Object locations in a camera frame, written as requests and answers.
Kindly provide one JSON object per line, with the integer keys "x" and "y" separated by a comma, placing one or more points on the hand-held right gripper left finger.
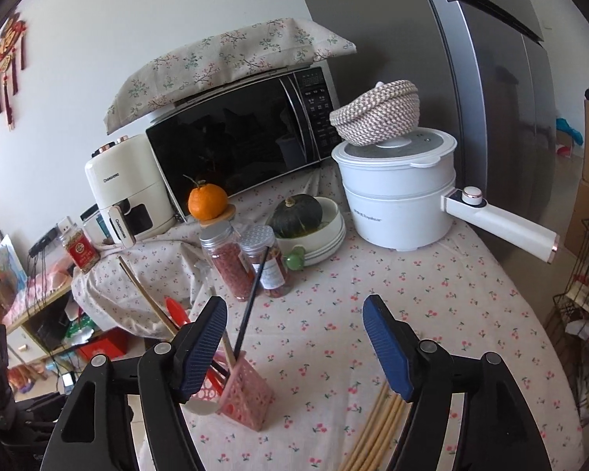
{"x": 201, "y": 346}

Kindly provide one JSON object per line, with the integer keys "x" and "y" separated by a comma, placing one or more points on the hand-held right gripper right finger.
{"x": 387, "y": 351}

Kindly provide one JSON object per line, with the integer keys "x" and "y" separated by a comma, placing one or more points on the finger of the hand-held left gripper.
{"x": 44, "y": 407}
{"x": 34, "y": 436}

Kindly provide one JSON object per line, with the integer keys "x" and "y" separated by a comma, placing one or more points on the pale bamboo chopstick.
{"x": 147, "y": 297}
{"x": 229, "y": 351}
{"x": 140, "y": 299}

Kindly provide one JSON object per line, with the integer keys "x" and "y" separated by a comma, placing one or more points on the black chopstick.
{"x": 250, "y": 304}

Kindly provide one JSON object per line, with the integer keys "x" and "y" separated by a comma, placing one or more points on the pink perforated utensil basket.
{"x": 248, "y": 397}

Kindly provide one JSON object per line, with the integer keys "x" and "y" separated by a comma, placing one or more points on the pile of wooden chopsticks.
{"x": 373, "y": 431}

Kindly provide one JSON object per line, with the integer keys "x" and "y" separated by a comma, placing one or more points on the cherry print tablecloth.
{"x": 334, "y": 304}

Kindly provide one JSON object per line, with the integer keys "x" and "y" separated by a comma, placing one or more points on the wooden shelf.
{"x": 34, "y": 316}

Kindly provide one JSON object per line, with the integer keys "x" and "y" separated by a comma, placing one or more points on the red box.
{"x": 103, "y": 351}

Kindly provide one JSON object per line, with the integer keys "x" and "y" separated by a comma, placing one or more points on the tall red spice jar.
{"x": 230, "y": 270}

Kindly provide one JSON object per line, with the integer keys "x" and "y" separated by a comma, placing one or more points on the green packet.
{"x": 78, "y": 329}

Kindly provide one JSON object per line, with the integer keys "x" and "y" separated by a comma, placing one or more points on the pink cloth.
{"x": 39, "y": 289}

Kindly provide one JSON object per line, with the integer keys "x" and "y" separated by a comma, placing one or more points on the short spice jar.
{"x": 276, "y": 272}

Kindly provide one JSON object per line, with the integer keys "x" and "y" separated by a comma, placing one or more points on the colourful framed picture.
{"x": 5, "y": 270}

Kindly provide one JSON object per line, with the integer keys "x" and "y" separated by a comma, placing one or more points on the white bowl with squash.
{"x": 331, "y": 236}

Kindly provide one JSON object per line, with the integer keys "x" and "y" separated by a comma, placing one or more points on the orange with stem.
{"x": 207, "y": 202}

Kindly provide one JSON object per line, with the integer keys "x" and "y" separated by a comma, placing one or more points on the black power strip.
{"x": 44, "y": 243}

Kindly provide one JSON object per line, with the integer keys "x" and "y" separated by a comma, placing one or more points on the white electric cooking pot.
{"x": 392, "y": 206}

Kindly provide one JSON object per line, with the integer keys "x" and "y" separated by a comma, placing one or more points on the red label tin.
{"x": 81, "y": 256}

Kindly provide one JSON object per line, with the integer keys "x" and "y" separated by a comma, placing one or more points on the clear container with black lid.
{"x": 95, "y": 228}

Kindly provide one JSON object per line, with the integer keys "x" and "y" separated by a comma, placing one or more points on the dark green squash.
{"x": 297, "y": 218}

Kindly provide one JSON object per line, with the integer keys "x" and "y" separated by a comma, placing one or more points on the cream air fryer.
{"x": 122, "y": 181}

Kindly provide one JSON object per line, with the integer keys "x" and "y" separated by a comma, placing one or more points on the black microwave oven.
{"x": 235, "y": 147}

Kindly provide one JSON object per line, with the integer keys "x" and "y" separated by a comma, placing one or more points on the grey refrigerator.
{"x": 495, "y": 108}

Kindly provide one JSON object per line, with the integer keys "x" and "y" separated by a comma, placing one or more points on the floral cloth cover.
{"x": 216, "y": 64}

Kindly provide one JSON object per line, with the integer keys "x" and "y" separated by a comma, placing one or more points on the blue plastic bag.
{"x": 569, "y": 131}

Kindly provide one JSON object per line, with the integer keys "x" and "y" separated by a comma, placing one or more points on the red wall ornament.
{"x": 7, "y": 49}

